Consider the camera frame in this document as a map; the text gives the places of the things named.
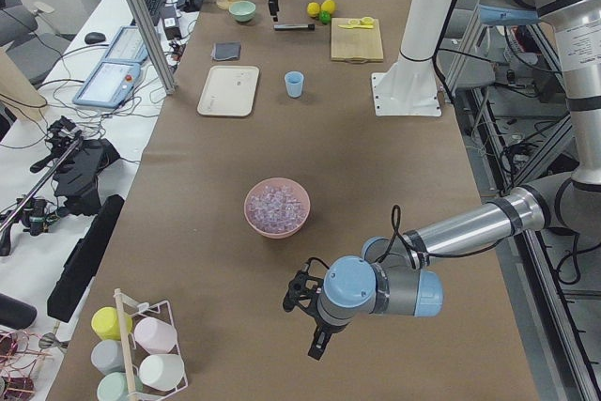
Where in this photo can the pink bowl of ice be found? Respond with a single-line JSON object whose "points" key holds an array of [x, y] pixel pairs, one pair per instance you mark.
{"points": [[277, 207]]}

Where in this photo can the grey cup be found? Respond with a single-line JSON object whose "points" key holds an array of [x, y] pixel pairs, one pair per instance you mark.
{"points": [[107, 357]]}

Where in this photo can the mint green bowl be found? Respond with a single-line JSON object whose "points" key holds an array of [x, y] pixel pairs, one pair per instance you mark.
{"points": [[242, 11]]}

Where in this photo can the cream rabbit tray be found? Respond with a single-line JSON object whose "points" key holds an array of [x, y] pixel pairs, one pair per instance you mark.
{"points": [[229, 91]]}

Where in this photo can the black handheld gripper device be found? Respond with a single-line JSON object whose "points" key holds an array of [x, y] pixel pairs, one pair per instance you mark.
{"points": [[74, 163]]}

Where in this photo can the pink cup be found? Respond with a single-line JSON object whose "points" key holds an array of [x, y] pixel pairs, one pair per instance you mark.
{"points": [[155, 336]]}

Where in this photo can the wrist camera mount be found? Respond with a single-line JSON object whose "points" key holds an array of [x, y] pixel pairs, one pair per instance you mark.
{"points": [[303, 290]]}

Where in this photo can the lemon slice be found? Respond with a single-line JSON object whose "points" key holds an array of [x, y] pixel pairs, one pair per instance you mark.
{"points": [[367, 21]]}

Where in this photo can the green lime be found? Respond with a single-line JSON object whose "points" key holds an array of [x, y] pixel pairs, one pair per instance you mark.
{"points": [[325, 17]]}

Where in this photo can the black computer mouse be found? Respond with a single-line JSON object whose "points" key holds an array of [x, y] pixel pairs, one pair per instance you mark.
{"points": [[94, 38]]}

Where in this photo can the yellow cup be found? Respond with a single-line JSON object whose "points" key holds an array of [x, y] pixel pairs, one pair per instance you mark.
{"points": [[105, 324]]}

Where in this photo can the teach pendant tablet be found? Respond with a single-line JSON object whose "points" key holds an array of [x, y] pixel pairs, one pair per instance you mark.
{"points": [[109, 84], [127, 45]]}

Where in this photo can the yellow lemon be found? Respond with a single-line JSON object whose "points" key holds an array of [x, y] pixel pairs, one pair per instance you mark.
{"points": [[328, 6], [313, 9]]}

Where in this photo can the wooden cutting board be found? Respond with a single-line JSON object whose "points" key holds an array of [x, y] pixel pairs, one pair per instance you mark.
{"points": [[356, 45]]}

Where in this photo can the steel muddler black tip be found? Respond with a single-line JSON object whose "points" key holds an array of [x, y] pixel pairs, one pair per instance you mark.
{"points": [[294, 27]]}

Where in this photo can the light blue plastic cup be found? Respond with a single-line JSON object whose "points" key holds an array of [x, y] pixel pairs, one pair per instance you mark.
{"points": [[294, 81]]}

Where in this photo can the black power adapter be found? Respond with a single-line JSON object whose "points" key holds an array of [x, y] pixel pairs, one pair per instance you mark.
{"points": [[170, 23]]}

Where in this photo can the aluminium frame post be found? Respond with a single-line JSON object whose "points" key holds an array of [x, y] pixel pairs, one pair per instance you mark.
{"points": [[150, 38]]}

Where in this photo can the white cup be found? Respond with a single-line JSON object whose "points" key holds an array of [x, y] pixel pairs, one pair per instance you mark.
{"points": [[162, 372]]}

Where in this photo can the black bar speaker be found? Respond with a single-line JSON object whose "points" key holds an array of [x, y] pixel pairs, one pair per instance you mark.
{"points": [[83, 262]]}

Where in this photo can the grey folded cloth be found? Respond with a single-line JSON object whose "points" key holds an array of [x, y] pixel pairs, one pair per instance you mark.
{"points": [[226, 51]]}

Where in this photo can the mint green cup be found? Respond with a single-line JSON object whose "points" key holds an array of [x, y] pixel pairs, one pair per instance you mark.
{"points": [[113, 387]]}

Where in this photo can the white wire cup rack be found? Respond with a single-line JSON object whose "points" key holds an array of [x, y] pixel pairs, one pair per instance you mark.
{"points": [[130, 312]]}

